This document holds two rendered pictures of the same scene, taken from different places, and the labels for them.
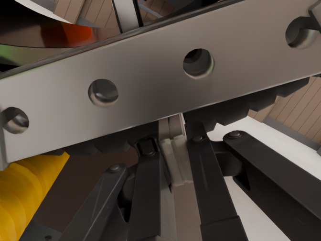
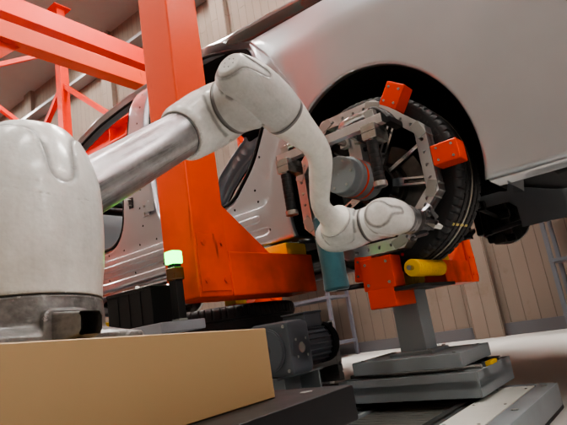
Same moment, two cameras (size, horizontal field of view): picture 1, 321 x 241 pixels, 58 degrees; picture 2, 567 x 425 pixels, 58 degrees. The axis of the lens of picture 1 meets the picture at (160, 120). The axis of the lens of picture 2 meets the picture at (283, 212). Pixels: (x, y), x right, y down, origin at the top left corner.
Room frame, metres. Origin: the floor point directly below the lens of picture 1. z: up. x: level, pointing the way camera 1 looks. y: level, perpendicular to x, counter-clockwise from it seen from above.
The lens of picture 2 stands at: (-1.32, -0.90, 0.37)
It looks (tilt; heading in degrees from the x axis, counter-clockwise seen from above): 13 degrees up; 47
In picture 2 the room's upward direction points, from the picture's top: 9 degrees counter-clockwise
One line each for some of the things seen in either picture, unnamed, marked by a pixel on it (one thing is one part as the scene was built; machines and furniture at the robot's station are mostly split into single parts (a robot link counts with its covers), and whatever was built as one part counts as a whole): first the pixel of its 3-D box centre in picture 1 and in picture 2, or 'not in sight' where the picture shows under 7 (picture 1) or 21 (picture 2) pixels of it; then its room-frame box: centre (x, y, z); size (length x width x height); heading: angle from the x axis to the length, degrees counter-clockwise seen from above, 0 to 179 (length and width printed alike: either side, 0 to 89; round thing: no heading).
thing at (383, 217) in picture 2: not in sight; (384, 217); (-0.16, -0.06, 0.64); 0.16 x 0.13 x 0.11; 10
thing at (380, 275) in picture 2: not in sight; (389, 282); (0.16, 0.20, 0.48); 0.16 x 0.12 x 0.17; 10
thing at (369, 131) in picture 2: not in sight; (374, 133); (-0.05, -0.01, 0.93); 0.09 x 0.05 x 0.05; 10
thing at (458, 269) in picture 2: not in sight; (445, 260); (2.03, 1.06, 0.69); 0.52 x 0.17 x 0.35; 10
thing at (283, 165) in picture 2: not in sight; (289, 167); (-0.11, 0.32, 0.93); 0.09 x 0.05 x 0.05; 10
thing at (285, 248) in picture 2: not in sight; (283, 251); (0.17, 0.72, 0.71); 0.14 x 0.14 x 0.05; 10
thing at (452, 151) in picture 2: not in sight; (448, 153); (0.19, -0.12, 0.85); 0.09 x 0.08 x 0.07; 100
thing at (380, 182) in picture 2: not in sight; (375, 162); (-0.08, -0.02, 0.83); 0.04 x 0.04 x 0.16
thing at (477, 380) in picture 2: not in sight; (425, 379); (0.29, 0.22, 0.13); 0.50 x 0.36 x 0.10; 100
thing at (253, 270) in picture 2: not in sight; (258, 254); (0.00, 0.69, 0.69); 0.52 x 0.17 x 0.35; 10
